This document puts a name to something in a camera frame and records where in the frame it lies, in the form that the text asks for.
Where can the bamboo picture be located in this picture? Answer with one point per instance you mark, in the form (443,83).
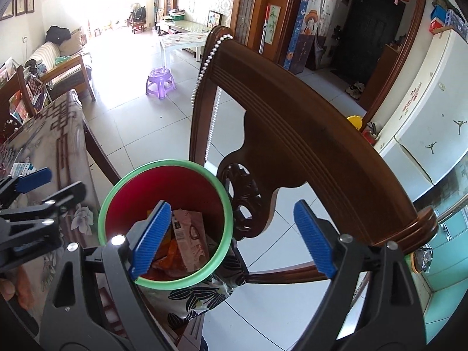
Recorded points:
(275,25)

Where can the wooden striped sofa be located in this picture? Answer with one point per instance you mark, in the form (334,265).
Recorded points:
(55,65)

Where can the purple plastic stool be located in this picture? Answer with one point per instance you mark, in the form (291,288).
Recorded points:
(161,80)

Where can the pink printed carton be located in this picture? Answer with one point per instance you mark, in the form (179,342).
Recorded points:
(191,237)

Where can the colourful books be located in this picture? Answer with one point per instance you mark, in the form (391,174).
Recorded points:
(36,97)

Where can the white coffee table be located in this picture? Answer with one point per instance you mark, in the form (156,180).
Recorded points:
(182,39)

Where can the person's left hand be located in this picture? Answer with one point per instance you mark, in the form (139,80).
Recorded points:
(6,289)

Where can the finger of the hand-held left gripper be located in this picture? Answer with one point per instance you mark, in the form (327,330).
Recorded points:
(33,181)
(55,208)

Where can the red bin with green rim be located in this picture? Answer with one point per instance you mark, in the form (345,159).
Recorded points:
(164,186)

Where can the small white teal box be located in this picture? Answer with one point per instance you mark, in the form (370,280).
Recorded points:
(22,170)

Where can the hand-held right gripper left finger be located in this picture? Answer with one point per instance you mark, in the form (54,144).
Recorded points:
(150,243)

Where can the framed star picture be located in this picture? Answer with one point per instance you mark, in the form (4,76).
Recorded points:
(215,19)

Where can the cartoon door curtain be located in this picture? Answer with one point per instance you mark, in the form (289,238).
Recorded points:
(310,25)

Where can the black white floral cushion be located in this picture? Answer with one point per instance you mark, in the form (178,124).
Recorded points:
(197,299)

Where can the black bag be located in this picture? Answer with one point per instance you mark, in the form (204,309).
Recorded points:
(57,33)

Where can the black entrance door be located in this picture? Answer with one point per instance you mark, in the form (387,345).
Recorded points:
(369,25)

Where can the beige brown patterned tablecloth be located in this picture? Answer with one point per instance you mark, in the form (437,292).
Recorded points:
(55,135)

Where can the glass kitchen door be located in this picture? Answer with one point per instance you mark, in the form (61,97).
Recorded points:
(449,263)

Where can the pair of shoes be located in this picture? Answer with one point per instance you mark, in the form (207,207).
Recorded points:
(355,90)

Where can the orange snack wrapper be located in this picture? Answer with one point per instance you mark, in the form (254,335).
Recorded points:
(168,257)

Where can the wooden shoe cabinet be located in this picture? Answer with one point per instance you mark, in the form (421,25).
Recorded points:
(382,69)

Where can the wooden archway frame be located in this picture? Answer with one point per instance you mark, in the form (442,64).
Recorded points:
(409,44)

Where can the small wooden chair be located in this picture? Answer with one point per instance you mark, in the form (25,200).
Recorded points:
(138,23)

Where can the glass top low table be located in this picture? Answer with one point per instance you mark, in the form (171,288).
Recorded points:
(186,25)

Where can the white refrigerator with stickers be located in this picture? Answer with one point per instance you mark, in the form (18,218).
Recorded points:
(431,117)

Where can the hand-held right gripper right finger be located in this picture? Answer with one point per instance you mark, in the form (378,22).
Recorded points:
(315,243)

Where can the dark wooden carved chair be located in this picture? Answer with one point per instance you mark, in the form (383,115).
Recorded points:
(292,98)

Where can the yellow toy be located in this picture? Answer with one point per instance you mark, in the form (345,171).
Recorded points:
(354,121)

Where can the blue plastic basket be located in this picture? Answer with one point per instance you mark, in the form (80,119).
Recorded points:
(451,20)

